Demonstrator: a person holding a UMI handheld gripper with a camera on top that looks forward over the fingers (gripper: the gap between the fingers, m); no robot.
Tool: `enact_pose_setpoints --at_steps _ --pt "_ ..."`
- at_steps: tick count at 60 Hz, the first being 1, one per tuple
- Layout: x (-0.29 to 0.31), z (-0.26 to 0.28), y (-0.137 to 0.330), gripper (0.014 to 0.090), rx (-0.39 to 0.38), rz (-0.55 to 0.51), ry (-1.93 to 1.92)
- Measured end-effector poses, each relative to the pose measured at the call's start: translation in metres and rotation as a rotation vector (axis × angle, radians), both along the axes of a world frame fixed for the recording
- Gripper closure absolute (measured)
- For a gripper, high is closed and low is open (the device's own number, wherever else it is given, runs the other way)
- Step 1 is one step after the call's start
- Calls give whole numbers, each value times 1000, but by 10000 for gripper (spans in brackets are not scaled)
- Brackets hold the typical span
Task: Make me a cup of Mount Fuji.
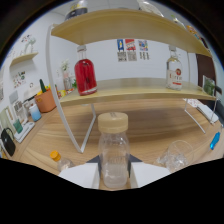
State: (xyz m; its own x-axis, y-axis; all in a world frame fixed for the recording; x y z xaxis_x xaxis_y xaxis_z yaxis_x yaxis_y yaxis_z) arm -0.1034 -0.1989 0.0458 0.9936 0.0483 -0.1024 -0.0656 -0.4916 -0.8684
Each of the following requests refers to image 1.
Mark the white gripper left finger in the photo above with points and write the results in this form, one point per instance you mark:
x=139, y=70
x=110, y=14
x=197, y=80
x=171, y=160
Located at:
x=83, y=175

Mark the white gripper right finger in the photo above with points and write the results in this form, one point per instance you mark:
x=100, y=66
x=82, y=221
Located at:
x=146, y=173

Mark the small bottle with orange cap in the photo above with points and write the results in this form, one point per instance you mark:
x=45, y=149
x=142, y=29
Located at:
x=61, y=161

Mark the clear jar with wooden lid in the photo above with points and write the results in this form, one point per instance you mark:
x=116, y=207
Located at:
x=113, y=153

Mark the blue liquid bottle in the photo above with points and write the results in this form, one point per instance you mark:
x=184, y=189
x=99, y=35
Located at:
x=215, y=140

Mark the green cup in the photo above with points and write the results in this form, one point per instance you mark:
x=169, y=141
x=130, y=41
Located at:
x=18, y=126

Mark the clear glass with ice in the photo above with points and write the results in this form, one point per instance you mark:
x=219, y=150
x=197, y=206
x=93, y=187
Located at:
x=176, y=156

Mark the white kitchen scale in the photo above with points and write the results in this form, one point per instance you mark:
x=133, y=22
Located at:
x=24, y=132

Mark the orange pot with utensils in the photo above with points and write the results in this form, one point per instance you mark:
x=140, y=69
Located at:
x=45, y=100

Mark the white notebook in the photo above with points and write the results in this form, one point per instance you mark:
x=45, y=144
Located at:
x=207, y=112

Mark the glass vase with flowers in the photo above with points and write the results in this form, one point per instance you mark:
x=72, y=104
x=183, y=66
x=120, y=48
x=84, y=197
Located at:
x=68, y=78

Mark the red liquid bottle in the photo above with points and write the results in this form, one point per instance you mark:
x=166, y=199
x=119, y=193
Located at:
x=85, y=76

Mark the clear bottle with red label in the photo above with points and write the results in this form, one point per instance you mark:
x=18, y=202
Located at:
x=174, y=73

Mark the white vase ornament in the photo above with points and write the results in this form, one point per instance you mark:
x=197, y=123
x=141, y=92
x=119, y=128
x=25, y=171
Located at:
x=29, y=43

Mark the white-framed wooden two-tier rack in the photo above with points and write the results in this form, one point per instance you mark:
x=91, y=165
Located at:
x=133, y=28

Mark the clear bottle with green cap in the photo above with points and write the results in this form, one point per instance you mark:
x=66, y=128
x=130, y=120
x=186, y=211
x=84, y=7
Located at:
x=178, y=22

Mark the colourful sticker wall picture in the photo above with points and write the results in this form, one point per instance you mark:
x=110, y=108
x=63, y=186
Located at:
x=19, y=79

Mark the white patterned wall poster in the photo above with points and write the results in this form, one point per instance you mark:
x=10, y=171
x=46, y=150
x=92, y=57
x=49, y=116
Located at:
x=143, y=50

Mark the red wall poster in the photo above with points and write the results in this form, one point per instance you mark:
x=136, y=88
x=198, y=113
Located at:
x=130, y=50

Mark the blue wall poster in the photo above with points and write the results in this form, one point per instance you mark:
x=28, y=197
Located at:
x=120, y=50

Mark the wooden wall shelf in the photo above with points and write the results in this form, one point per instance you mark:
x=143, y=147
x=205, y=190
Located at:
x=23, y=58

